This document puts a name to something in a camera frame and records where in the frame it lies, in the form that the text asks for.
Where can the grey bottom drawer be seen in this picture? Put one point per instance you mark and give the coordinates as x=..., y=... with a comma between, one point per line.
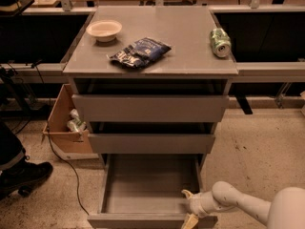
x=145, y=191

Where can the cardboard box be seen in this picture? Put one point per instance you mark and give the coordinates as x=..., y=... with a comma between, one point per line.
x=67, y=141

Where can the grey drawer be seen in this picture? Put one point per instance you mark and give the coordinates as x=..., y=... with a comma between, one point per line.
x=150, y=100
x=151, y=138
x=145, y=191

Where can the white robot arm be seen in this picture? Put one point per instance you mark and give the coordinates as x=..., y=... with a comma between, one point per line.
x=285, y=211

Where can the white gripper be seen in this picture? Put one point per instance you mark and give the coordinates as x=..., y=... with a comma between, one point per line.
x=195, y=204

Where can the black shoe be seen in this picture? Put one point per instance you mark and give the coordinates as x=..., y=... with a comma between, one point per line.
x=24, y=178

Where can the grey middle drawer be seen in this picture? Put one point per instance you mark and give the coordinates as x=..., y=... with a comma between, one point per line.
x=151, y=138

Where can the dark trouser leg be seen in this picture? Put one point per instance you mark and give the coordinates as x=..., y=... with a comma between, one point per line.
x=11, y=148

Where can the green soda can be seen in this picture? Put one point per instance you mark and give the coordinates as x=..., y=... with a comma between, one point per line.
x=220, y=42

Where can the grey drawer cabinet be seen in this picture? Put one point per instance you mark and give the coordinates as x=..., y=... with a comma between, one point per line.
x=185, y=29

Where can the blue chip bag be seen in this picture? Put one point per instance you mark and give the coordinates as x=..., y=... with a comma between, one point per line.
x=141, y=53

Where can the white can in box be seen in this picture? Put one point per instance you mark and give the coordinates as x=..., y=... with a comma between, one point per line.
x=74, y=113

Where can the green can in box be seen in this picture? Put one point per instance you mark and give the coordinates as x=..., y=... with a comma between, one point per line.
x=76, y=126

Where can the grey top drawer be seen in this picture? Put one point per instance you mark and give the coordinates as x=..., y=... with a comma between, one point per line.
x=150, y=100

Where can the white bowl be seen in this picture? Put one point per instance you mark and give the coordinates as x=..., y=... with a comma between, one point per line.
x=104, y=30

